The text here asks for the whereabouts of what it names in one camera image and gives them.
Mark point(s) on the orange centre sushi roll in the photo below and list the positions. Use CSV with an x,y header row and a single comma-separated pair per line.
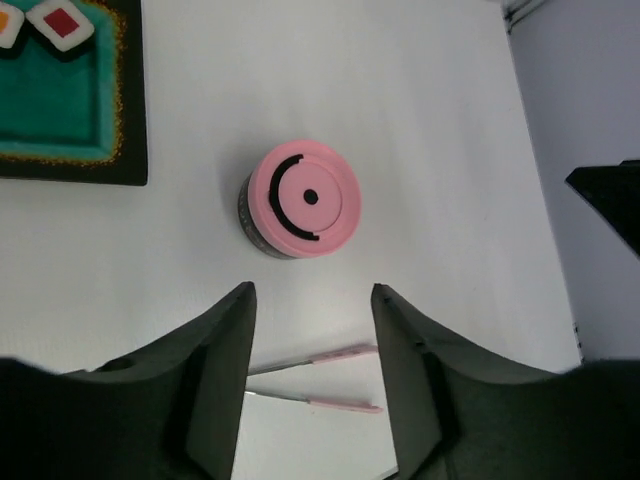
x,y
11,21

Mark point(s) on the pink lunch box lid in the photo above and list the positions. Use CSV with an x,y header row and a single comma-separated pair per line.
x,y
315,194

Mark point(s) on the round steel lunch box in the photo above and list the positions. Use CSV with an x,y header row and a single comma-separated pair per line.
x,y
260,223

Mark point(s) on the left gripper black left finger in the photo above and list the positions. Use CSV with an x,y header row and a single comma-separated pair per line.
x,y
168,410

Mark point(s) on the steel tongs with pink tips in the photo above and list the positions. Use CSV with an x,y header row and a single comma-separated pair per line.
x,y
339,379

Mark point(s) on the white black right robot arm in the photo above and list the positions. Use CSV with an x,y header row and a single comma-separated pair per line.
x,y
613,192

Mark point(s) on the red centre sushi roll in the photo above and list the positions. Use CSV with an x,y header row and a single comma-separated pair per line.
x,y
62,24

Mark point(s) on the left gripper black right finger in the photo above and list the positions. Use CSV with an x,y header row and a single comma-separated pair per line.
x,y
460,411

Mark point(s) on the black teal square plate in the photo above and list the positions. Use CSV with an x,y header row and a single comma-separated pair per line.
x,y
80,119

